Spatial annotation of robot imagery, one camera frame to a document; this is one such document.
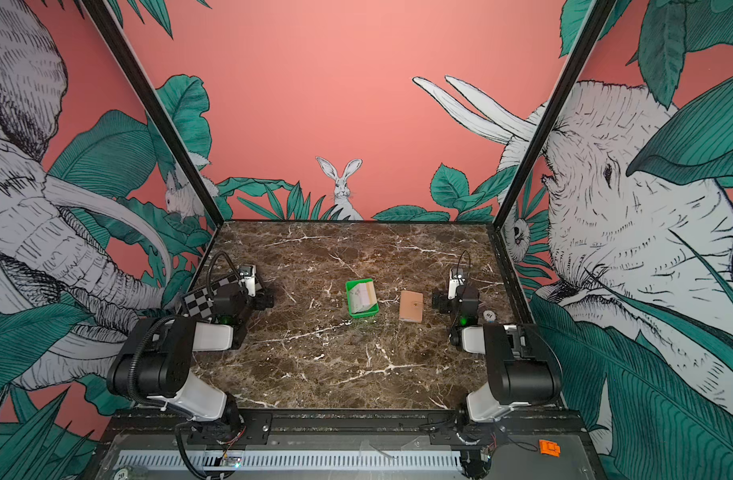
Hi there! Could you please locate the green plastic card tray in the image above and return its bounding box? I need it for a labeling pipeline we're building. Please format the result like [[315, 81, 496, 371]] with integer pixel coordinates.
[[346, 279, 379, 319]]

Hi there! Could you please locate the orange connector block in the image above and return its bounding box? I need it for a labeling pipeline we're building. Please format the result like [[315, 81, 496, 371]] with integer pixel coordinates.
[[538, 439, 561, 458]]

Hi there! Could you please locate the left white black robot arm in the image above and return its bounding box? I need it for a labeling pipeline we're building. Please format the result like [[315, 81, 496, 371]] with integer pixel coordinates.
[[106, 277, 276, 444]]

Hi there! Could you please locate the tan leather card holder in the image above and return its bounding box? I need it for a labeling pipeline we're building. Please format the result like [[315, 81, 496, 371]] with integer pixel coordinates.
[[399, 290, 423, 323]]

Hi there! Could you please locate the white slotted cable duct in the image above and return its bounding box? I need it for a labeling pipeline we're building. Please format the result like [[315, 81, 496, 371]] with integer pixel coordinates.
[[112, 449, 464, 473]]

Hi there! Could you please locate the right black frame post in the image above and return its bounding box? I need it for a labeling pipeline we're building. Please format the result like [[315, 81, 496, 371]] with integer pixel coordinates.
[[493, 0, 615, 230]]

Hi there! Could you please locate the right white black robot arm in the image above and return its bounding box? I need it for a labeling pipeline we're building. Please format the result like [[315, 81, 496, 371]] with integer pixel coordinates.
[[429, 285, 563, 446]]

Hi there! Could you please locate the left black frame post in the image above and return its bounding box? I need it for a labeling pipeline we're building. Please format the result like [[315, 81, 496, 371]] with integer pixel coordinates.
[[82, 0, 224, 228]]

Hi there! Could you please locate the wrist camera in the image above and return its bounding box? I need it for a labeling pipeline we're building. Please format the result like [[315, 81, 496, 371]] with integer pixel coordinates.
[[238, 264, 262, 297], [447, 266, 467, 300]]

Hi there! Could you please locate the black mounting rail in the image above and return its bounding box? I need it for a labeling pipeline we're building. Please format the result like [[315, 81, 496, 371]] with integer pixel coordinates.
[[101, 409, 583, 448]]

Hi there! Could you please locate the black white checkerboard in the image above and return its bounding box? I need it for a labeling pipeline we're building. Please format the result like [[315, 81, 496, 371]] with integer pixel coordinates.
[[182, 274, 240, 321]]

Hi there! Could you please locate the black frame post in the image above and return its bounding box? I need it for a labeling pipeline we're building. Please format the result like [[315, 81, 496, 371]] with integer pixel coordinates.
[[493, 0, 615, 230], [82, 0, 224, 228]]

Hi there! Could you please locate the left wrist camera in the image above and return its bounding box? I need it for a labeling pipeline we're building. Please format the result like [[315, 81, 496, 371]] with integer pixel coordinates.
[[238, 264, 262, 297]]

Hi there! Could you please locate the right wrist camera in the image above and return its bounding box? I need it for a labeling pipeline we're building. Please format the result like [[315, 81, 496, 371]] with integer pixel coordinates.
[[447, 266, 467, 300]]

